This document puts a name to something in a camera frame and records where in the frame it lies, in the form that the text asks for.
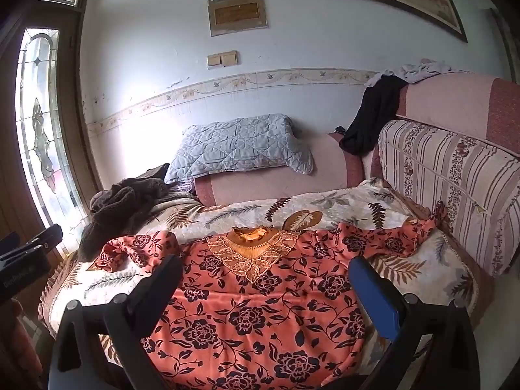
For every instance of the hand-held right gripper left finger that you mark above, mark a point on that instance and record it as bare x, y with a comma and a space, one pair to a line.
162, 288

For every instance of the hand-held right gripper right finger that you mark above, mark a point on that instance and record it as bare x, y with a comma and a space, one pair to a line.
373, 300

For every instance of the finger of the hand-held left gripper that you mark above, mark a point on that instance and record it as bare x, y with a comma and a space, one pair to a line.
48, 237

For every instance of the orange floral blouse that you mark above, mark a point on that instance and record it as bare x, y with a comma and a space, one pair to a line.
243, 333

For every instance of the brown fuzzy cloth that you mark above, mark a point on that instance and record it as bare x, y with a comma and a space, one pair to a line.
122, 207

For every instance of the cream leaf printed blanket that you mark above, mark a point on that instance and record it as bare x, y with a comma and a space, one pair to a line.
325, 211

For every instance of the stained glass window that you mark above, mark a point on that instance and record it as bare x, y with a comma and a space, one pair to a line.
40, 130

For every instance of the striped floral sofa cushion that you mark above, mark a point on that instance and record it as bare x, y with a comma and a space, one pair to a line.
447, 178

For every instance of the pink sofa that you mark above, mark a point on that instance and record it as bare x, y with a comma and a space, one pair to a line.
264, 183

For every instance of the grey quilted pillow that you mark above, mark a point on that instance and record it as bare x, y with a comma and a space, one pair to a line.
239, 148

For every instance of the small dark object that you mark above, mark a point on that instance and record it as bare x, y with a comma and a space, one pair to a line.
340, 130

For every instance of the black garment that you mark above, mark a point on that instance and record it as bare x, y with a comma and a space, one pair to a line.
373, 118

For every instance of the light grey garment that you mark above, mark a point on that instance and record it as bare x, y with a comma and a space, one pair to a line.
422, 69

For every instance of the beige wall light switch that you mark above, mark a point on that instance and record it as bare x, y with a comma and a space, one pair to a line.
222, 59

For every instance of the framed wall plaque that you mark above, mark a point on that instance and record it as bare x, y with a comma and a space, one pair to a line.
237, 13

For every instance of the dark wooden frame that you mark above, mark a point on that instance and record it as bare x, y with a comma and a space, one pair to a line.
505, 40

